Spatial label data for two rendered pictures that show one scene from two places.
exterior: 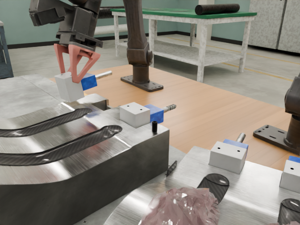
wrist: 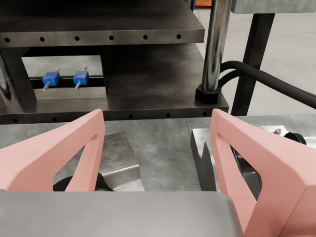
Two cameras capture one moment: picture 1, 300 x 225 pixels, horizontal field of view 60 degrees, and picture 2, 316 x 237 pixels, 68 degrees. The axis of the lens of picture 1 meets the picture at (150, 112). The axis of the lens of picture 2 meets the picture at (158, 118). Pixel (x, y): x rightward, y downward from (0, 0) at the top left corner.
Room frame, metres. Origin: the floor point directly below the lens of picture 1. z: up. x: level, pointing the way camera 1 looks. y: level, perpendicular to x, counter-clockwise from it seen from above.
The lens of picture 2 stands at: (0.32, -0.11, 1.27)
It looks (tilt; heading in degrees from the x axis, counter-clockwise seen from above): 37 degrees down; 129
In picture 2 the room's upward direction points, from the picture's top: straight up
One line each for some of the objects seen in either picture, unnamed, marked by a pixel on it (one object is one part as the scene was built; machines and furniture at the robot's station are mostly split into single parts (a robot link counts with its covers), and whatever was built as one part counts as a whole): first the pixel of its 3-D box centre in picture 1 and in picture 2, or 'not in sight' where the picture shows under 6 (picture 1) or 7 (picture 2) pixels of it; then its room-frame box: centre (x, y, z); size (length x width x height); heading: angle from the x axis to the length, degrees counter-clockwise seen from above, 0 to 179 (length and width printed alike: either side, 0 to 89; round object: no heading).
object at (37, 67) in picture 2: not in sight; (80, 52); (-0.59, 0.47, 0.87); 0.50 x 0.27 x 0.17; 132
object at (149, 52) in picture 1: (140, 57); not in sight; (0.96, 0.03, 0.90); 0.09 x 0.06 x 0.06; 74
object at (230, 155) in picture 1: (234, 150); not in sight; (0.40, -0.15, 0.86); 0.13 x 0.05 x 0.05; 149
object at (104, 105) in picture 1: (106, 112); not in sight; (0.54, 0.10, 0.87); 0.05 x 0.05 x 0.04; 42
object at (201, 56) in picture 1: (172, 34); not in sight; (4.68, -0.39, 0.51); 2.40 x 1.13 x 1.02; 37
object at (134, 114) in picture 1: (153, 114); not in sight; (0.49, -0.01, 0.89); 0.13 x 0.05 x 0.05; 131
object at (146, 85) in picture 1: (140, 74); not in sight; (0.97, 0.04, 0.84); 0.20 x 0.07 x 0.08; 38
